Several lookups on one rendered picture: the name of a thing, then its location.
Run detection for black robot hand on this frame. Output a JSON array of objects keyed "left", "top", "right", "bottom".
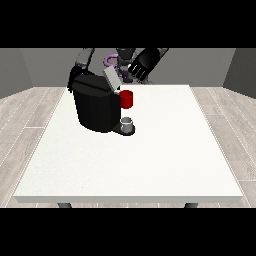
[
  {"left": 127, "top": 48, "right": 161, "bottom": 82},
  {"left": 67, "top": 64, "right": 90, "bottom": 93}
]

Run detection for pale grey machine lid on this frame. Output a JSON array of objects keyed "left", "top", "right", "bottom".
[{"left": 102, "top": 66, "right": 122, "bottom": 92}]

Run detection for black coffee machine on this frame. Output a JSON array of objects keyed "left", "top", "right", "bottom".
[{"left": 71, "top": 73, "right": 136, "bottom": 136}]

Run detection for red pod holder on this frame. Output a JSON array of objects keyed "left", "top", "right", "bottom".
[{"left": 118, "top": 89, "right": 134, "bottom": 110}]

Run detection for grey robot trunk purple rings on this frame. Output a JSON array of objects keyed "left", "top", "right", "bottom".
[{"left": 103, "top": 48, "right": 155, "bottom": 85}]

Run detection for small grey cup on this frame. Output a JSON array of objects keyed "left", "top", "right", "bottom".
[{"left": 120, "top": 116, "right": 135, "bottom": 134}]

